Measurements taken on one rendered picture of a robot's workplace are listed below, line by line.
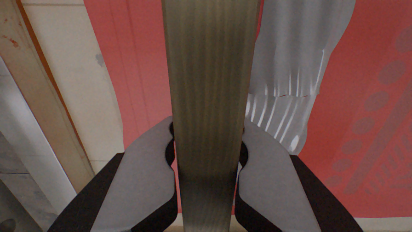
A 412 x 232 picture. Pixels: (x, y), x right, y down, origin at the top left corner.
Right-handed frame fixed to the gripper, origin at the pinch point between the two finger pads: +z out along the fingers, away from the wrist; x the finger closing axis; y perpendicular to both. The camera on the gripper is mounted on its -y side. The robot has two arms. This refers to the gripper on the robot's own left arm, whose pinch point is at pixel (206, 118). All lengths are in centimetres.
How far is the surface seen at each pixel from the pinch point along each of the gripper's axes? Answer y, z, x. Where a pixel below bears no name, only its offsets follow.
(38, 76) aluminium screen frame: -1.8, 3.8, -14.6
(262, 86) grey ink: -0.7, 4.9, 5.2
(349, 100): 0.8, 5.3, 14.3
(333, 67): -2.5, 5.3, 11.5
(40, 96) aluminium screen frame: -0.2, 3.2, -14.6
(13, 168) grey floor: 114, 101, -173
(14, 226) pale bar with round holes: 14.4, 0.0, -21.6
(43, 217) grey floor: 190, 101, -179
